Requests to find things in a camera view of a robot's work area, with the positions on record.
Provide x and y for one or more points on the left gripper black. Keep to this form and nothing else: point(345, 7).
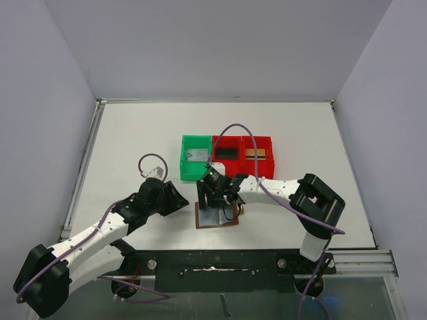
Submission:
point(170, 196)

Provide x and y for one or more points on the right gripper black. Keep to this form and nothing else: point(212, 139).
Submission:
point(209, 195)

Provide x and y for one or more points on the brown leather card holder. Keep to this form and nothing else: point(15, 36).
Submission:
point(215, 217)

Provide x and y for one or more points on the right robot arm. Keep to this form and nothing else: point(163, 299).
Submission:
point(317, 206)

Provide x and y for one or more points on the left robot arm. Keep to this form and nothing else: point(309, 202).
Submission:
point(50, 274)

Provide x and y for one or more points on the silver card in bin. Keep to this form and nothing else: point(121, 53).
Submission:
point(197, 155)

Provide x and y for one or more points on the black card in bin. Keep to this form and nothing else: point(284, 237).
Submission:
point(228, 153)

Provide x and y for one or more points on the gold card in bin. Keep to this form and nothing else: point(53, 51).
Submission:
point(252, 154)

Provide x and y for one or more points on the red middle bin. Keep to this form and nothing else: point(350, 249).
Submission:
point(232, 166)

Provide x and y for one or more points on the red bin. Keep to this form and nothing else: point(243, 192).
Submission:
point(266, 167)
point(232, 166)

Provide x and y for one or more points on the green plastic bin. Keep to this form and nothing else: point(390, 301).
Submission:
point(192, 171)

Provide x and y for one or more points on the red right bin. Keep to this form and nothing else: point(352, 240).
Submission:
point(266, 167)

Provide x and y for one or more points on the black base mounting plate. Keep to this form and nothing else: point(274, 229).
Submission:
point(226, 271)

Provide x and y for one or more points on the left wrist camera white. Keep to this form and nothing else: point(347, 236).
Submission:
point(156, 172)

